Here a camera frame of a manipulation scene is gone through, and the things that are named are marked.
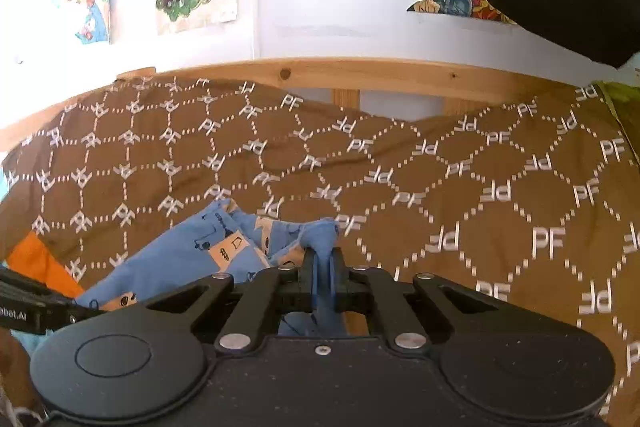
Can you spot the white wall pipe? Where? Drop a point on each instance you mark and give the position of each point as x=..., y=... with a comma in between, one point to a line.
x=256, y=7

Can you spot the brown printed blanket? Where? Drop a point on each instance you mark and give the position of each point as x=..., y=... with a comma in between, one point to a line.
x=450, y=187

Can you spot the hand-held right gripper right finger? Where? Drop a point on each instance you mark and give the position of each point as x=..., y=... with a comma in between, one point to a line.
x=337, y=272

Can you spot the wooden bed frame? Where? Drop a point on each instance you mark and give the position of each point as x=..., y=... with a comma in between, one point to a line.
x=350, y=72

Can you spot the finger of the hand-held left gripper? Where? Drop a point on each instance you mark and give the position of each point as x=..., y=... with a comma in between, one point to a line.
x=45, y=292

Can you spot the green cloth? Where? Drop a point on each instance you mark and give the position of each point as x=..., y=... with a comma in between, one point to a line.
x=625, y=102

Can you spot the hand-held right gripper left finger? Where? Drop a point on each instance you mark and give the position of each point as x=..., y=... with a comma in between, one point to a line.
x=307, y=272

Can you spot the blue printed pants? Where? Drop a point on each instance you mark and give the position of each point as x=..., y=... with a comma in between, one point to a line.
x=190, y=247

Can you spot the orange brown blue striped cloth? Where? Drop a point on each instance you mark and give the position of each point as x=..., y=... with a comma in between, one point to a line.
x=40, y=262

